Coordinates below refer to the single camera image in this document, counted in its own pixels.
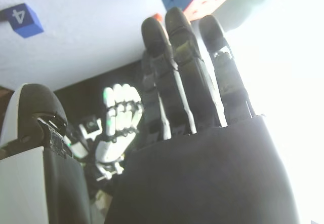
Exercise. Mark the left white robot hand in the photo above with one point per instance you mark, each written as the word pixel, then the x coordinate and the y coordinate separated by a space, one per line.
pixel 202 178

